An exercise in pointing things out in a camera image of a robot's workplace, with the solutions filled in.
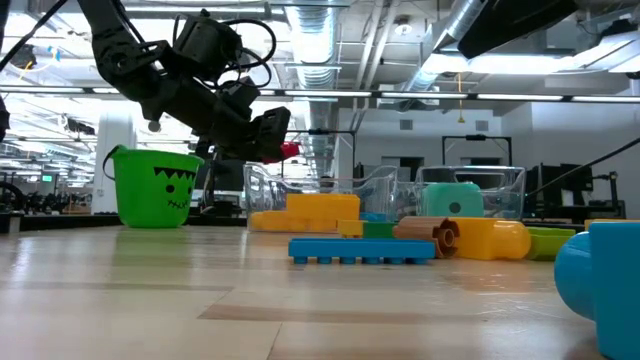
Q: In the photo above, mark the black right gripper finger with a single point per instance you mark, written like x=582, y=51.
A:
x=515, y=22

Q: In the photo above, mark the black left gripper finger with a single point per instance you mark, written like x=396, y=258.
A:
x=272, y=132

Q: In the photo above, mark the red toy brick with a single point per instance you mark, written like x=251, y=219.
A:
x=290, y=151

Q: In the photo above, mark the small orange toy brick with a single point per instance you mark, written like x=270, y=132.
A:
x=351, y=228

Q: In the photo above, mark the long blue brick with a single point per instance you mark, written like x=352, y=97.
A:
x=360, y=248

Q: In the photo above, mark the small brown block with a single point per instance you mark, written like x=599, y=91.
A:
x=425, y=235

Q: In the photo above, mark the lime green toy brick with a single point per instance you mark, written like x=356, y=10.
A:
x=550, y=245

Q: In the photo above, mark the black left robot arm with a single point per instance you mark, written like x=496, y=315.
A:
x=120, y=60

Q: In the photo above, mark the wide clear plastic bin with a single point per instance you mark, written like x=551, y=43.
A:
x=270, y=190

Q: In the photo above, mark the black computer monitors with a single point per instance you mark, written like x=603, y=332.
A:
x=230, y=175

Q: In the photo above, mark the long ceiling light strip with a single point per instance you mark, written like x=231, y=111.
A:
x=50, y=90
x=500, y=96

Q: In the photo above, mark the white room pillar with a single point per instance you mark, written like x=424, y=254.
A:
x=114, y=135

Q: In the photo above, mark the green monster face bucket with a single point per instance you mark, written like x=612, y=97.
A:
x=140, y=190

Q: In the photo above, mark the dark green toy brick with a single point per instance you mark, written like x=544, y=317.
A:
x=379, y=230

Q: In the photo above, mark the black desk equipment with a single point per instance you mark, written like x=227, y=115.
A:
x=550, y=185

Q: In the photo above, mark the teal green toy block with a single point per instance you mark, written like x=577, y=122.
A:
x=452, y=205

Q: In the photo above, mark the large blue toy block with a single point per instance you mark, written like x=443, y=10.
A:
x=610, y=290

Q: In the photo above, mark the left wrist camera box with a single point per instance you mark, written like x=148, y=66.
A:
x=240, y=97

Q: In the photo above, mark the slanted ribbed metal duct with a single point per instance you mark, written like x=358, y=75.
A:
x=447, y=27

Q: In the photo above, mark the upright ribbed metal duct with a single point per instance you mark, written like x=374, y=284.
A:
x=315, y=50

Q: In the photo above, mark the black frame stand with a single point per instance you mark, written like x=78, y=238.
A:
x=475, y=136

